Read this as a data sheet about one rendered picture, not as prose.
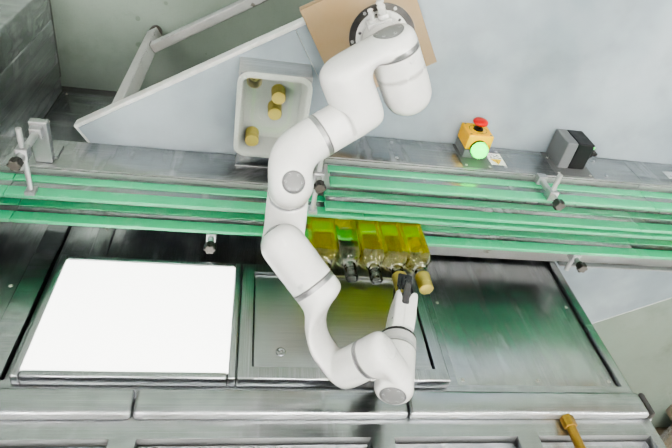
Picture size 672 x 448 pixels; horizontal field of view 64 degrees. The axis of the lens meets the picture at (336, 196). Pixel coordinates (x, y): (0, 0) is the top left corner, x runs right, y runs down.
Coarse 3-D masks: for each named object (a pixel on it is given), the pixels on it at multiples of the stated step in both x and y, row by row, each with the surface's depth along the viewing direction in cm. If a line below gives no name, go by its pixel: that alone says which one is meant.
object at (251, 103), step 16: (240, 80) 123; (272, 80) 131; (288, 80) 124; (304, 80) 124; (240, 96) 125; (256, 96) 133; (288, 96) 134; (304, 96) 130; (240, 112) 128; (256, 112) 136; (288, 112) 137; (304, 112) 130; (240, 128) 133; (272, 128) 139; (288, 128) 140; (240, 144) 135; (272, 144) 139
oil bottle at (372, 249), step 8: (360, 224) 134; (368, 224) 135; (376, 224) 135; (360, 232) 132; (368, 232) 132; (376, 232) 133; (360, 240) 130; (368, 240) 130; (376, 240) 130; (368, 248) 127; (376, 248) 128; (368, 256) 126; (376, 256) 126; (384, 256) 128; (360, 264) 129
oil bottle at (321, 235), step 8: (312, 224) 132; (320, 224) 132; (328, 224) 133; (312, 232) 130; (320, 232) 130; (328, 232) 130; (312, 240) 128; (320, 240) 127; (328, 240) 128; (320, 248) 125; (328, 248) 126; (336, 248) 127; (320, 256) 124; (328, 256) 125
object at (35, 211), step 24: (0, 216) 125; (24, 216) 126; (48, 216) 127; (72, 216) 129; (96, 216) 130; (120, 216) 132; (144, 216) 133; (168, 216) 135; (192, 216) 136; (216, 216) 137; (240, 216) 139; (264, 216) 140; (432, 240) 144; (456, 240) 145; (480, 240) 147; (504, 240) 149; (528, 240) 151; (552, 240) 153; (576, 240) 155; (600, 240) 156; (624, 240) 158; (648, 240) 161
